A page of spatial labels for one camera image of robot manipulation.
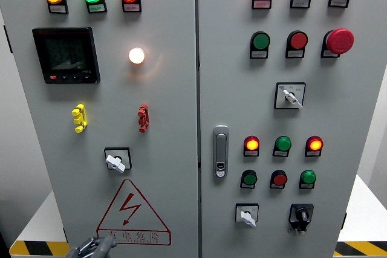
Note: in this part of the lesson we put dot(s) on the black yellow striped tape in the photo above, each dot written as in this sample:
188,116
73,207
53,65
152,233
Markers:
40,249
362,249

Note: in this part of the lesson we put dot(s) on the black display meter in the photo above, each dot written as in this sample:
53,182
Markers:
66,55

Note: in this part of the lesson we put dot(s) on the small red push button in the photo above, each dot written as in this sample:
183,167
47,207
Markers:
279,179

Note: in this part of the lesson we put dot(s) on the small green round lamp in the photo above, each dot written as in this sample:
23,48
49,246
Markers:
283,143

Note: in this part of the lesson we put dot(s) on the large red stop button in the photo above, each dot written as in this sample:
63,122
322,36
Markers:
340,41

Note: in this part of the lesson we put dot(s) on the silver door lock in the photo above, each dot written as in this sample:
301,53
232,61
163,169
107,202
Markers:
220,151

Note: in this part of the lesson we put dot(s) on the red warning triangle sticker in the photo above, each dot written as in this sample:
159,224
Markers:
142,235

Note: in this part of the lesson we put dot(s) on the pale grey door with display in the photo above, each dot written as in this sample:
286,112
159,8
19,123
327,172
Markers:
169,104

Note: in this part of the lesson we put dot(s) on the small label plate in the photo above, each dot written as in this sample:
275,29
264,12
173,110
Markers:
312,153
294,54
299,3
280,153
131,7
329,54
250,153
261,4
247,185
305,186
96,8
57,9
259,54
338,2
276,186

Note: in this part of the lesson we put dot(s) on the white round lamp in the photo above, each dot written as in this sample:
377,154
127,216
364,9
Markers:
136,55

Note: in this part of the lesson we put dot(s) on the black door hinge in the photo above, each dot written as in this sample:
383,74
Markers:
343,221
8,39
64,234

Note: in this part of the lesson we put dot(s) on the large green push button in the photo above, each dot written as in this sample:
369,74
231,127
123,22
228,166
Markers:
261,40

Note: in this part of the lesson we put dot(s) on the small red round lamp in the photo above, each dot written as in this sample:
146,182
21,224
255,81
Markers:
251,143
314,144

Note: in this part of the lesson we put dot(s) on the large red push button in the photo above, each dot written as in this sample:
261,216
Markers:
298,40

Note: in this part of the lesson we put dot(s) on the small green push button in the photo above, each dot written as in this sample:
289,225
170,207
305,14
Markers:
249,179
308,177

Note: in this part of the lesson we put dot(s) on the pale grey door with lock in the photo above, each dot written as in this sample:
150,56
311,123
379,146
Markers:
242,104

